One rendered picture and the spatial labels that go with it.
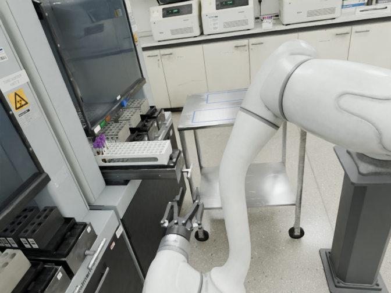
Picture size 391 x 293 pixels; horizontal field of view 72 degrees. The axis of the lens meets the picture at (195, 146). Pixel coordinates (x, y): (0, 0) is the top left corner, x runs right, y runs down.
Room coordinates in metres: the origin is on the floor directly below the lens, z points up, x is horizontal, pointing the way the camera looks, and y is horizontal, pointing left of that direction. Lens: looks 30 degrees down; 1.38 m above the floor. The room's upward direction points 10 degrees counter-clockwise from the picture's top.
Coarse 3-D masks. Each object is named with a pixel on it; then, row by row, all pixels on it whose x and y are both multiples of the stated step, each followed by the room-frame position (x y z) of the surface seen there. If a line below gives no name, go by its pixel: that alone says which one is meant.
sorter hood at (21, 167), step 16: (0, 96) 0.64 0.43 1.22; (0, 112) 0.62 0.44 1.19; (0, 128) 0.60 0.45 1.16; (16, 128) 0.64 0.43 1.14; (0, 144) 0.58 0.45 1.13; (16, 144) 0.62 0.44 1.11; (0, 160) 0.56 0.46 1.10; (16, 160) 0.60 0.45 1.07; (32, 160) 0.63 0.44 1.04; (0, 176) 0.54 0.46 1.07; (16, 176) 0.57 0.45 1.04; (32, 176) 0.61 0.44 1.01; (48, 176) 0.64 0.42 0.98; (0, 192) 0.52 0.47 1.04; (16, 192) 0.55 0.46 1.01; (32, 192) 0.58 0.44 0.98; (0, 208) 0.50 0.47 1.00; (16, 208) 0.52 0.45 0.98; (0, 224) 0.47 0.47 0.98
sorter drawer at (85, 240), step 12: (72, 228) 0.61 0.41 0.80; (84, 228) 0.60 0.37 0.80; (72, 240) 0.55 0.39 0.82; (84, 240) 0.57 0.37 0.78; (24, 252) 0.54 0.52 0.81; (60, 252) 0.51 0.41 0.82; (72, 252) 0.52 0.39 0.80; (84, 252) 0.55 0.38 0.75; (96, 252) 0.55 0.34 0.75; (60, 264) 0.50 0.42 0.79; (72, 264) 0.50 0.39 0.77
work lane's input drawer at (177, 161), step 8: (176, 152) 0.93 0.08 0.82; (176, 160) 0.88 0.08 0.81; (104, 168) 0.92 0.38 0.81; (112, 168) 0.91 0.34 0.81; (120, 168) 0.90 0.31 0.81; (128, 168) 0.89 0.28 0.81; (136, 168) 0.88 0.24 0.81; (144, 168) 0.87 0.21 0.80; (152, 168) 0.86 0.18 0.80; (160, 168) 0.86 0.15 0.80; (168, 168) 0.84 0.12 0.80; (176, 168) 0.85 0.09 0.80; (192, 168) 0.90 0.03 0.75; (104, 176) 0.91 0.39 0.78; (112, 176) 0.90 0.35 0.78; (120, 176) 0.89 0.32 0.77; (128, 176) 0.88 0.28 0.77; (136, 176) 0.87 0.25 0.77; (144, 176) 0.86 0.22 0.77; (152, 176) 0.86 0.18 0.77; (160, 176) 0.85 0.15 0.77; (168, 176) 0.84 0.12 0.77; (176, 176) 0.83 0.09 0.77
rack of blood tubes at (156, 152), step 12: (108, 144) 1.02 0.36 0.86; (120, 144) 0.99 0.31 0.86; (132, 144) 0.97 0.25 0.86; (144, 144) 0.95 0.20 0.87; (156, 144) 0.94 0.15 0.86; (168, 144) 0.92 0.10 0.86; (96, 156) 0.93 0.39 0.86; (108, 156) 0.91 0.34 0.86; (120, 156) 0.90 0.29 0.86; (132, 156) 0.89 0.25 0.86; (144, 156) 0.88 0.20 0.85; (156, 156) 0.86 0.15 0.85; (168, 156) 0.89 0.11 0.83
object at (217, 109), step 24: (192, 96) 1.55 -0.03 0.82; (216, 96) 1.48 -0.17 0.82; (240, 96) 1.41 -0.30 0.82; (192, 120) 1.20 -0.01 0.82; (216, 120) 1.15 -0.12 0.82; (216, 168) 1.52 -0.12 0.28; (264, 168) 1.43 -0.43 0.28; (192, 192) 1.15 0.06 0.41; (216, 192) 1.27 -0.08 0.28; (264, 192) 1.20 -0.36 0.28; (288, 192) 1.16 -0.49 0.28
